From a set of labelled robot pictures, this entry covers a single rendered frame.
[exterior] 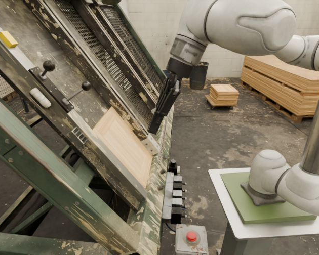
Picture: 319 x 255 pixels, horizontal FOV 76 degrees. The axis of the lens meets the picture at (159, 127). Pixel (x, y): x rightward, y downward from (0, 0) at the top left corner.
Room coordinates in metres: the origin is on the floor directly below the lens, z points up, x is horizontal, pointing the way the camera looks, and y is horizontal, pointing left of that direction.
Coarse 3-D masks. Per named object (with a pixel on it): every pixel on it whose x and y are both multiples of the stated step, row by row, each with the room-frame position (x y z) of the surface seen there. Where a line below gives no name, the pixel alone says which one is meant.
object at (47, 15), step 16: (32, 0) 1.12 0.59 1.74; (48, 16) 1.11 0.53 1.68; (64, 32) 1.11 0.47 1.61; (64, 48) 1.11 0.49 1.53; (80, 48) 1.14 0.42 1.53; (80, 64) 1.10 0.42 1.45; (96, 80) 1.09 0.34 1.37; (112, 96) 1.08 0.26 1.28; (128, 112) 1.08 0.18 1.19; (144, 128) 1.11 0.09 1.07; (144, 144) 1.06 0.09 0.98
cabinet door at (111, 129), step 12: (108, 120) 0.95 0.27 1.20; (120, 120) 1.04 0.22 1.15; (96, 132) 0.81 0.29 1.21; (108, 132) 0.88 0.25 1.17; (120, 132) 0.96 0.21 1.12; (132, 132) 1.06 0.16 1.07; (108, 144) 0.81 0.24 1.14; (120, 144) 0.89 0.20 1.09; (132, 144) 0.97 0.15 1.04; (120, 156) 0.81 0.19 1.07; (132, 156) 0.89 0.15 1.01; (144, 156) 0.98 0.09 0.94; (132, 168) 0.82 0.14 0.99; (144, 168) 0.89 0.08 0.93; (144, 180) 0.82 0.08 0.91
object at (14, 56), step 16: (0, 48) 0.75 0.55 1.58; (16, 48) 0.78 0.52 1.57; (16, 64) 0.74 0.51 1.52; (32, 64) 0.79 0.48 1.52; (32, 80) 0.74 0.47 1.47; (48, 96) 0.73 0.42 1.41; (64, 112) 0.73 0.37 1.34; (80, 128) 0.72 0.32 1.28; (96, 144) 0.72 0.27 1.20; (112, 160) 0.72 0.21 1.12; (128, 176) 0.72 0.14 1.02; (144, 192) 0.72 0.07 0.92
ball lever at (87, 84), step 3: (84, 81) 0.79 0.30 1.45; (87, 81) 0.80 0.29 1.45; (84, 84) 0.78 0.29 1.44; (87, 84) 0.78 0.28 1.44; (90, 84) 0.79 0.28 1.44; (84, 87) 0.78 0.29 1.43; (87, 87) 0.78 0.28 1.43; (90, 87) 0.79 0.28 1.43; (78, 90) 0.78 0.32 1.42; (81, 90) 0.78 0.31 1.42; (84, 90) 0.78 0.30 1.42; (87, 90) 0.78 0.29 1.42; (75, 93) 0.77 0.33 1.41; (78, 93) 0.78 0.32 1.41; (72, 96) 0.76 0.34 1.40; (63, 99) 0.75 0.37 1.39; (66, 99) 0.76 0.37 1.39; (69, 99) 0.76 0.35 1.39; (63, 102) 0.74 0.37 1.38; (66, 102) 0.75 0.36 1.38
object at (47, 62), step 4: (48, 60) 0.70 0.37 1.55; (44, 64) 0.69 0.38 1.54; (48, 64) 0.69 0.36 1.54; (52, 64) 0.69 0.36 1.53; (44, 68) 0.69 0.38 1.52; (48, 68) 0.68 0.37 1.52; (52, 68) 0.69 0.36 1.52; (40, 72) 0.76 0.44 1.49; (44, 72) 0.73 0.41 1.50; (40, 76) 0.75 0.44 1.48; (44, 76) 0.76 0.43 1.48
